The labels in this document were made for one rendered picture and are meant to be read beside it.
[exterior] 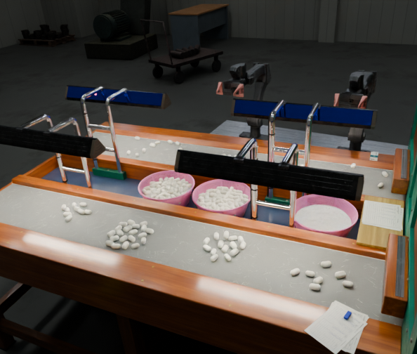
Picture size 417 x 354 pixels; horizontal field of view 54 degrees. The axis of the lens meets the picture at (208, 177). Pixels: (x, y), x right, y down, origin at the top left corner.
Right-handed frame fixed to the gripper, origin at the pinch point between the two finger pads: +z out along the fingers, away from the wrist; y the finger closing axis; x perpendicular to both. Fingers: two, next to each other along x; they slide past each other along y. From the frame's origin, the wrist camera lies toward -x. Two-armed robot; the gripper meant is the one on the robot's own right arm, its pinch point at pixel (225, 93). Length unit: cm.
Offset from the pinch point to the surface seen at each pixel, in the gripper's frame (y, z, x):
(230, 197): 21, 41, 33
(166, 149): -34.5, 10.1, 33.1
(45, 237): -31, 100, 29
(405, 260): 95, 69, 20
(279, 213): 42, 35, 39
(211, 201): 15, 47, 33
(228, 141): -3.5, -7.4, 30.8
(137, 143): -55, 10, 33
